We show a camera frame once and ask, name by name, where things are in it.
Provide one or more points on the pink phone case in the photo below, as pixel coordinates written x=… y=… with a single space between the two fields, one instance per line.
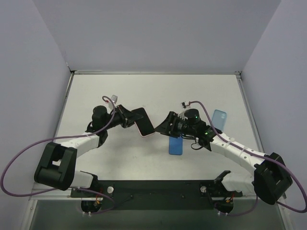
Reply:
x=144 y=135

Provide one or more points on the aluminium right frame rail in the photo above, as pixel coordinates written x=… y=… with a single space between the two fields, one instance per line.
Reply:
x=249 y=112

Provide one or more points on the aluminium front frame rail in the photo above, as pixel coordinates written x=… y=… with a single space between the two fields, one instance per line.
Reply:
x=38 y=192

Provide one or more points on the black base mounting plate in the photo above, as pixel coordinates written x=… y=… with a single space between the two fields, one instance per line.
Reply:
x=159 y=202

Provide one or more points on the light blue phone case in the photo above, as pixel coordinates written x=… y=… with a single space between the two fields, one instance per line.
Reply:
x=219 y=119

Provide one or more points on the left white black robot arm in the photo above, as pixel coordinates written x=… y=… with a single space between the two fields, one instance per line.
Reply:
x=56 y=167

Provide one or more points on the aluminium back frame rail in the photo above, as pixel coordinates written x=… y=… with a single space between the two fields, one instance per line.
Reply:
x=201 y=72

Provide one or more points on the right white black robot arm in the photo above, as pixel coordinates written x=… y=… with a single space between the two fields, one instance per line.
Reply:
x=269 y=178

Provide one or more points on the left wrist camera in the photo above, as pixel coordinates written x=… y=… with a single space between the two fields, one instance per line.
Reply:
x=114 y=99

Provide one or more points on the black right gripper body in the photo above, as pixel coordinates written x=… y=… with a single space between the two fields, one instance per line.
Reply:
x=172 y=124

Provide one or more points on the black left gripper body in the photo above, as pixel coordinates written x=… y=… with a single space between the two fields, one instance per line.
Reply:
x=123 y=116

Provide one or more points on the aluminium frame rail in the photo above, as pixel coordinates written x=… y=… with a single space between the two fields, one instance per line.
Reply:
x=249 y=112
x=38 y=192
x=61 y=101
x=201 y=72

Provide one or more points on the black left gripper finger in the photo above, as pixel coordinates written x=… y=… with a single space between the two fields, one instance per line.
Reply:
x=128 y=122
x=129 y=115

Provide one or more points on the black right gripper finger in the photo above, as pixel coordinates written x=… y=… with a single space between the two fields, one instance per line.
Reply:
x=173 y=134
x=165 y=126

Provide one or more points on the aluminium left frame rail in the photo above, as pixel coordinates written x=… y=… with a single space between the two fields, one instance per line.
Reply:
x=61 y=101

